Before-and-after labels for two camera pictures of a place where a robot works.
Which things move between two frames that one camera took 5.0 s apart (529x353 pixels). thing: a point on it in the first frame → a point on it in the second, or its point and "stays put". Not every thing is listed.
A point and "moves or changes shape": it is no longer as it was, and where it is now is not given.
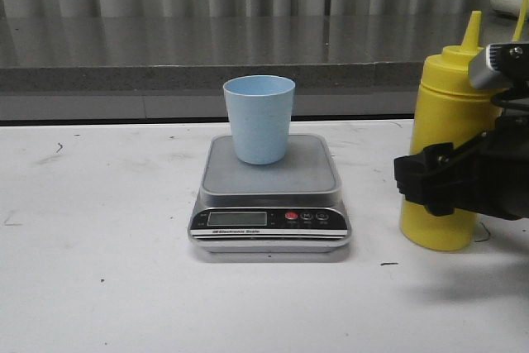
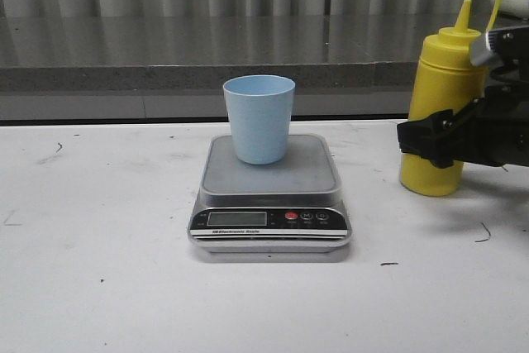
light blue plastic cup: (259, 107) stays put
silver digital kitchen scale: (293, 207) stays put
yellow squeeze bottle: (449, 111) moves or changes shape
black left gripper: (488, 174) → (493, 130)
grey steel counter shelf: (173, 68) stays put
